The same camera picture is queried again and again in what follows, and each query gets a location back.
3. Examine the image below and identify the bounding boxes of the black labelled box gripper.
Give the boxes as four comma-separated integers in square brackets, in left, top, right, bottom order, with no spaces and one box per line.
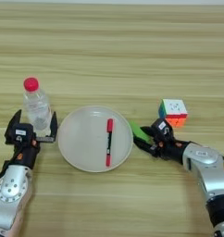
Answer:
[150,118,174,141]
[13,122,34,143]

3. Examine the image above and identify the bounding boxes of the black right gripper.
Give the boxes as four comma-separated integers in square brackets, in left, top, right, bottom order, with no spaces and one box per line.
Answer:
[132,125,192,165]

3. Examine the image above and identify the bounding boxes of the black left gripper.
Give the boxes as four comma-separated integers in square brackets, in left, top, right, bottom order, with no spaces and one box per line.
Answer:
[4,109,58,170]

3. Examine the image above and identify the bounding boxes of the round white plate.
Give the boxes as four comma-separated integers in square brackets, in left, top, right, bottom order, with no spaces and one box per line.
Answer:
[56,106,134,173]

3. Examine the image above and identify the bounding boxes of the red and black marker pen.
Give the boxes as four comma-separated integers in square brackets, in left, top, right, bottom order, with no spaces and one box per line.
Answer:
[106,118,115,168]

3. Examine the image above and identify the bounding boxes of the black labelled box right gripper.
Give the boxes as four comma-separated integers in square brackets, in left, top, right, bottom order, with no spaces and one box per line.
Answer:
[150,118,174,141]

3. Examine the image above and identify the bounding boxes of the black labelled box left gripper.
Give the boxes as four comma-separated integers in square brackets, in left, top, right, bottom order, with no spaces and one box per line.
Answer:
[13,122,34,143]

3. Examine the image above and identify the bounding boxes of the clear bottle with red cap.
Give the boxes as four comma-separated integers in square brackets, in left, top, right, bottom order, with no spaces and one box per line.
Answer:
[22,77,53,137]

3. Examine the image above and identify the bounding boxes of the multicoloured puzzle cube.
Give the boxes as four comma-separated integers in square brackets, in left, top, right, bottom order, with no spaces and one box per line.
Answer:
[158,98,189,129]

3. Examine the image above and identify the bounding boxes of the green rectangular block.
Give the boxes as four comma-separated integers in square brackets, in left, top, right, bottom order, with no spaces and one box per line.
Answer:
[129,119,151,143]

